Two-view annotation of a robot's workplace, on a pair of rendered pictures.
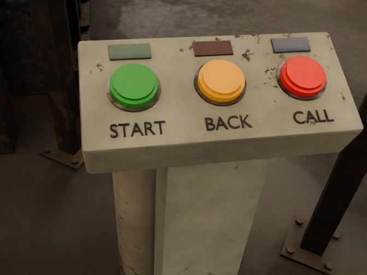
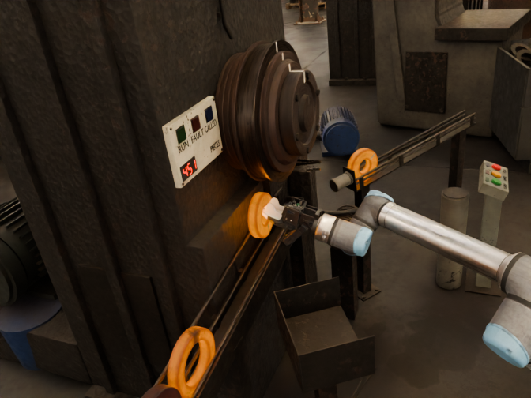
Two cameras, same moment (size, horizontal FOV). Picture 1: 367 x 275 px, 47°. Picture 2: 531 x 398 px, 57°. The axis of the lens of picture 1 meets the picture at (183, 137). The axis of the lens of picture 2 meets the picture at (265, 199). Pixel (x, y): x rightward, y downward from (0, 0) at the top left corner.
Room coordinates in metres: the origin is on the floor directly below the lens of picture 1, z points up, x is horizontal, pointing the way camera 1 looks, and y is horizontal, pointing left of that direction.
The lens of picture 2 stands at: (-0.09, 2.08, 1.64)
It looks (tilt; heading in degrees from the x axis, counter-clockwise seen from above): 28 degrees down; 309
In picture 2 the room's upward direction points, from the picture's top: 8 degrees counter-clockwise
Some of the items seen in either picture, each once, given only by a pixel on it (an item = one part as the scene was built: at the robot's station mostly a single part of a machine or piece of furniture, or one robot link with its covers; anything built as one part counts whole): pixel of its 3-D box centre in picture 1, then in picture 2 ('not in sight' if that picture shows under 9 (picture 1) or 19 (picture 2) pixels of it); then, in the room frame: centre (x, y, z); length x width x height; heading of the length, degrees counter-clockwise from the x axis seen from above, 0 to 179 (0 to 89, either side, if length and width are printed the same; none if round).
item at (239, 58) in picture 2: not in sight; (252, 112); (0.94, 0.82, 1.12); 0.47 x 0.10 x 0.47; 103
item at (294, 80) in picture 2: not in sight; (301, 113); (0.77, 0.78, 1.11); 0.28 x 0.06 x 0.28; 103
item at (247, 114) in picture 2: not in sight; (274, 112); (0.86, 0.80, 1.11); 0.47 x 0.06 x 0.47; 103
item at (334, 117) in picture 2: not in sight; (337, 129); (1.78, -1.29, 0.17); 0.57 x 0.31 x 0.34; 123
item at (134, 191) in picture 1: (150, 193); (451, 239); (0.45, 0.05, 0.26); 0.12 x 0.12 x 0.52
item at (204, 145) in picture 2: not in sight; (196, 140); (0.89, 1.16, 1.15); 0.26 x 0.02 x 0.18; 103
